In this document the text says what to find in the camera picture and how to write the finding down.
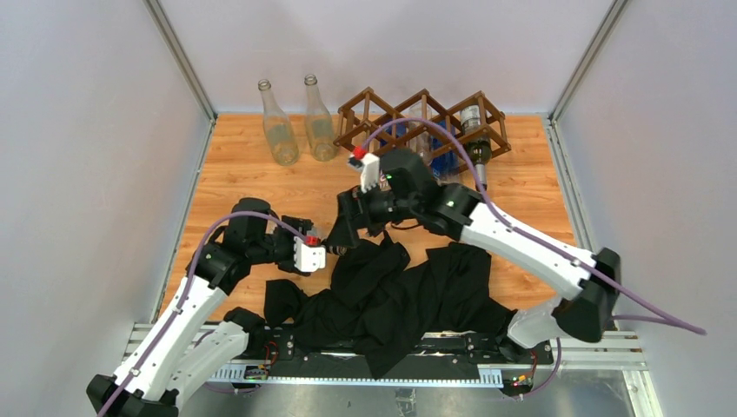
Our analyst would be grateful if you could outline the brown wooden wine rack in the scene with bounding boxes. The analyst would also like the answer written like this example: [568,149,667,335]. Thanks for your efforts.
[334,87,512,160]

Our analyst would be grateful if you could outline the dark green wine bottle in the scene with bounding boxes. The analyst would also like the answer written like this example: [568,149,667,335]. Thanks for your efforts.
[460,105,491,190]

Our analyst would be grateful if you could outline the blue labelled clear bottle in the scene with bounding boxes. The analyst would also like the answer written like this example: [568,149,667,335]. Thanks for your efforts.
[378,122,408,149]

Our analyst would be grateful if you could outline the aluminium frame rail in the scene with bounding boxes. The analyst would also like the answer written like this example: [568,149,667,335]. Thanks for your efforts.
[123,323,649,387]

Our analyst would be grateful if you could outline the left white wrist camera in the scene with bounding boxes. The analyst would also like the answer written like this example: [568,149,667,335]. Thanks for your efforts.
[293,235,327,274]

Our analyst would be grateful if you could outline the purple cable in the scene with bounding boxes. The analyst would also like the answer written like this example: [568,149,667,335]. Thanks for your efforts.
[95,211,309,417]
[359,117,708,400]

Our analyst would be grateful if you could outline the clear bottle dark label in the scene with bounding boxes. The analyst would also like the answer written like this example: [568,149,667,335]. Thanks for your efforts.
[257,79,300,166]

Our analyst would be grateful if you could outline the black cloth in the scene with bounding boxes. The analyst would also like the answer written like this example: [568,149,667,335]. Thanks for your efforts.
[264,236,514,353]

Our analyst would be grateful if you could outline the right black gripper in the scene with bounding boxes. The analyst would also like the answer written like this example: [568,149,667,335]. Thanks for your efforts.
[326,177,419,248]

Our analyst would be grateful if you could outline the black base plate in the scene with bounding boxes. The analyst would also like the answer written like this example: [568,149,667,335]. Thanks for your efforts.
[215,325,554,386]

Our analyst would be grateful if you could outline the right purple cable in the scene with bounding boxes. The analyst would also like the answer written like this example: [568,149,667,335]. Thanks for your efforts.
[359,117,708,400]

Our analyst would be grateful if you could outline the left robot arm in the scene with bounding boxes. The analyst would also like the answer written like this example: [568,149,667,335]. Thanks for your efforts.
[86,198,326,416]

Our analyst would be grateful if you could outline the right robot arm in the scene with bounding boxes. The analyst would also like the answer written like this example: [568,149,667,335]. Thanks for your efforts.
[326,149,621,363]

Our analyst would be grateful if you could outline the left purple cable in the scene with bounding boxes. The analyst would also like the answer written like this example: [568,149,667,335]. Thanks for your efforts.
[95,211,309,417]

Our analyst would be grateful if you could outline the small clear black-capped bottle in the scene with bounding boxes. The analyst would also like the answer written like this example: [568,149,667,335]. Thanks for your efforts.
[317,232,349,256]

